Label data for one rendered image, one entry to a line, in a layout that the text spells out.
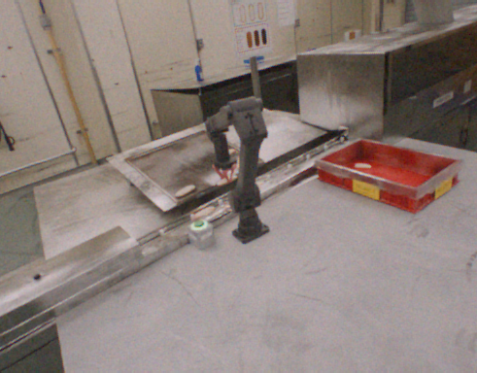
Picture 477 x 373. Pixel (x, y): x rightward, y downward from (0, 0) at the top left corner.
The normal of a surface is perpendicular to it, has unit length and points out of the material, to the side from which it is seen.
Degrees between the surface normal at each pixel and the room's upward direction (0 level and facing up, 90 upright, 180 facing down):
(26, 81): 90
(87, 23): 90
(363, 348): 0
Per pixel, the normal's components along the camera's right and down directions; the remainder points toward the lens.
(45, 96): 0.62, 0.25
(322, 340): -0.15, -0.90
